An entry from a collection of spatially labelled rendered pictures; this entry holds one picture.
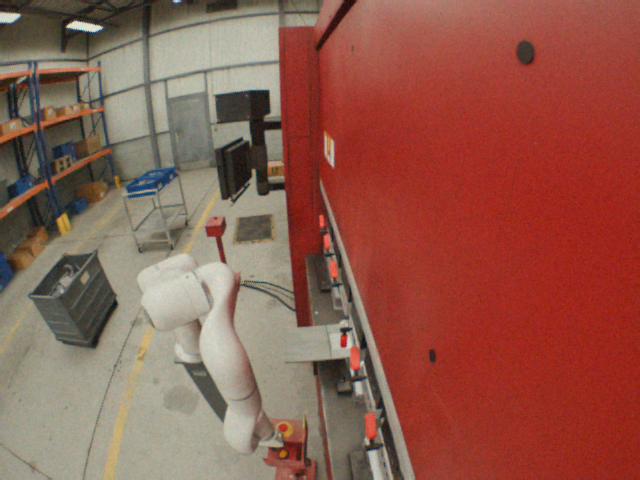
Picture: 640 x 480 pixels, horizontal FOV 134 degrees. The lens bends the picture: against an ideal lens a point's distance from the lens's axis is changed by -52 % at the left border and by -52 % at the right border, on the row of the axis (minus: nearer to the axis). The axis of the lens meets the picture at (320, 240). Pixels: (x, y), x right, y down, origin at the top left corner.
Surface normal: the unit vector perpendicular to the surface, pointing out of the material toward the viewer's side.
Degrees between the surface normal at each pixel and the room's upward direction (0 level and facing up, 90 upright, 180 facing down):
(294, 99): 90
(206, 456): 0
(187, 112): 90
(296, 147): 90
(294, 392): 0
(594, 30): 90
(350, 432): 0
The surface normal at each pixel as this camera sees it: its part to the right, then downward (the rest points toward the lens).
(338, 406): -0.02, -0.87
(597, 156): -0.99, 0.07
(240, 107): -0.07, 0.50
